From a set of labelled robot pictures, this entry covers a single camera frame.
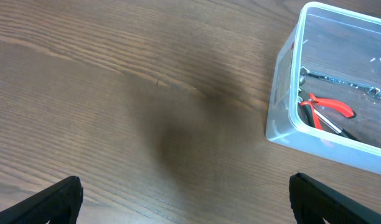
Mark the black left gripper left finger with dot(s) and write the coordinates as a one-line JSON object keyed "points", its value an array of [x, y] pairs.
{"points": [[58, 204]]}

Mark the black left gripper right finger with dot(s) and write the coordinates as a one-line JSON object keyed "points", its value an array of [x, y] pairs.
{"points": [[313, 202]]}

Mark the silver wrench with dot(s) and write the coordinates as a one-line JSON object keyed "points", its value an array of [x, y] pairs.
{"points": [[368, 89]]}

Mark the clear plastic container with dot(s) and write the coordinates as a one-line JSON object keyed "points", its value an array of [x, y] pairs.
{"points": [[335, 122]]}

